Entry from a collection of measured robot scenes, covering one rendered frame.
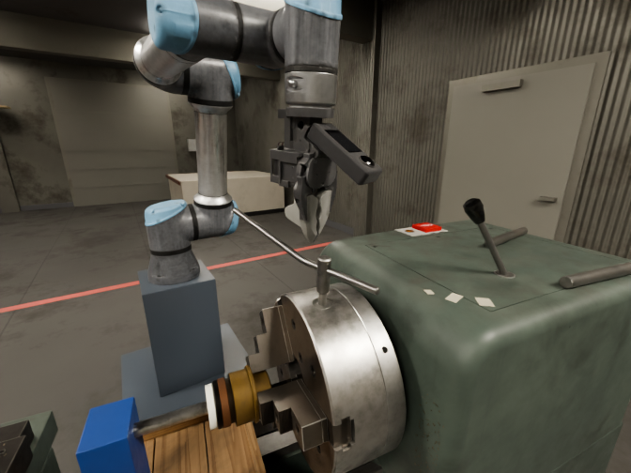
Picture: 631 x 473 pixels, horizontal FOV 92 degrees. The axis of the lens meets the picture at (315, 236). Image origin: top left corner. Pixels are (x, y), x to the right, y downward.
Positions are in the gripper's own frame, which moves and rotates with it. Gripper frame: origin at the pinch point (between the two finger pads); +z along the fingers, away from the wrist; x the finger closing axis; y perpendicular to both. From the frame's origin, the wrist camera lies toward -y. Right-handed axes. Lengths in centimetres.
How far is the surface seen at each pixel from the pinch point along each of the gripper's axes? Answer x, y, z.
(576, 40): -315, -7, -82
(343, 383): 8.9, -13.3, 16.2
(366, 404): 7.1, -16.6, 19.4
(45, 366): 28, 216, 154
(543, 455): -20, -41, 39
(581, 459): -35, -49, 49
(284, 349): 6.0, 1.4, 21.2
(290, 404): 12.7, -6.7, 22.4
